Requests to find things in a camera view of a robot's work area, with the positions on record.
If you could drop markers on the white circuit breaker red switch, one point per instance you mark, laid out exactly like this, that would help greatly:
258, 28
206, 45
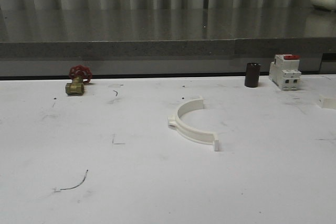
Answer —
284, 71

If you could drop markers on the grey stone counter slab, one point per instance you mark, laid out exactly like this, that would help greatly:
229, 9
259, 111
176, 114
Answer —
124, 34

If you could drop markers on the brass valve red handwheel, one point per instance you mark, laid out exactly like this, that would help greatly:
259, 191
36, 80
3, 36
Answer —
79, 75

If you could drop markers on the white half-ring pipe clamp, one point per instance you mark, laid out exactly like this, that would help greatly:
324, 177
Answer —
189, 132

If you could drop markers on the dark brown pipe coupling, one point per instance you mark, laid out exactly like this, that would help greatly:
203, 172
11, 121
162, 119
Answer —
252, 74

